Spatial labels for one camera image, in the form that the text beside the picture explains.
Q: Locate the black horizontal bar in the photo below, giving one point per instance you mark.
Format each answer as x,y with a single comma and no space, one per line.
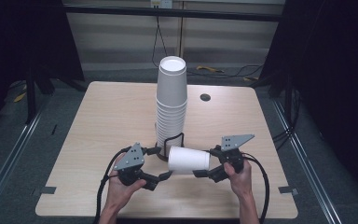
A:
167,12

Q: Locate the grey tape strip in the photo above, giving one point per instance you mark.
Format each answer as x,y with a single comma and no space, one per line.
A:
48,190
287,190

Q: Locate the stack of white paper cups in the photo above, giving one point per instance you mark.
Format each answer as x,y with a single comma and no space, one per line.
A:
171,99

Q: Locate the black curtain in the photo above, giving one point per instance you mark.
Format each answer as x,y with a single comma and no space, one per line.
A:
335,77
18,37

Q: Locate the yellow object on floor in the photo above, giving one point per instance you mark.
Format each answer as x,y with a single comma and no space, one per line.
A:
208,68

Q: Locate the metal floor rail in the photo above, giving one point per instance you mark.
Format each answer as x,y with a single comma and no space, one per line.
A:
307,168
9,161

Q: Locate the white wall power outlet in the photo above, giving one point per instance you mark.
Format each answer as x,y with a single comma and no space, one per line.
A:
161,3

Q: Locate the single white paper cup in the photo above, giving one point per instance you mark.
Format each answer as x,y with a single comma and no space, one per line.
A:
188,160

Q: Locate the small black floor strip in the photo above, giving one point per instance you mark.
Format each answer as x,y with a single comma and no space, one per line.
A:
54,129

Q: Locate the black metal stand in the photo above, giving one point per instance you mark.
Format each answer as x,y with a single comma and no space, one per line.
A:
30,99

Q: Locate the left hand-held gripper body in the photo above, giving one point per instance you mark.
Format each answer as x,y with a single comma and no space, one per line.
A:
132,160

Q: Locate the person's right hand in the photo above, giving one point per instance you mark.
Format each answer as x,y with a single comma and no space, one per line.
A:
240,182

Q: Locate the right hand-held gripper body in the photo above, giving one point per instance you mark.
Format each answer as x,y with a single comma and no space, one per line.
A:
231,152

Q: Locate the person's left hand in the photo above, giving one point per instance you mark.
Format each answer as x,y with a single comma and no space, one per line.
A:
119,193

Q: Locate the black table grommet hole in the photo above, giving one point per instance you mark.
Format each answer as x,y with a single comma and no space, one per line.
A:
205,97

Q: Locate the yellow floor scrap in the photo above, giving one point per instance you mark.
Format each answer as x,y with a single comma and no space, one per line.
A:
20,97

